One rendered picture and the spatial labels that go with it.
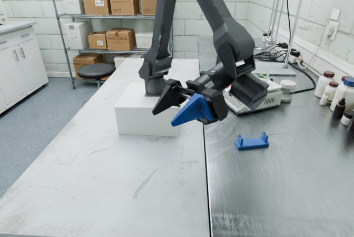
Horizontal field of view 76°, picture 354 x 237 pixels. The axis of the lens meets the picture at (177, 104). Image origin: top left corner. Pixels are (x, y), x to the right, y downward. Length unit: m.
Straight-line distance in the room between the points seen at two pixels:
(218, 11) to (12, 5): 3.83
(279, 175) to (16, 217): 0.62
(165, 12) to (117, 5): 2.48
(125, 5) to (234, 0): 1.40
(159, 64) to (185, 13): 2.66
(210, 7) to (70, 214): 0.53
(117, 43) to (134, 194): 2.67
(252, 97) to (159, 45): 0.32
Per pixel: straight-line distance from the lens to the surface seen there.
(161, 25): 0.64
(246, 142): 0.73
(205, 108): 0.43
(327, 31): 1.46
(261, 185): 0.63
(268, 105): 0.94
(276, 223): 0.57
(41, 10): 3.95
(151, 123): 0.72
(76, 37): 3.29
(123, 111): 0.72
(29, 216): 0.62
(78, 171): 0.67
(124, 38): 3.07
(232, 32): 0.48
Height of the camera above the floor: 1.34
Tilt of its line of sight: 28 degrees down
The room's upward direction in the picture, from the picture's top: straight up
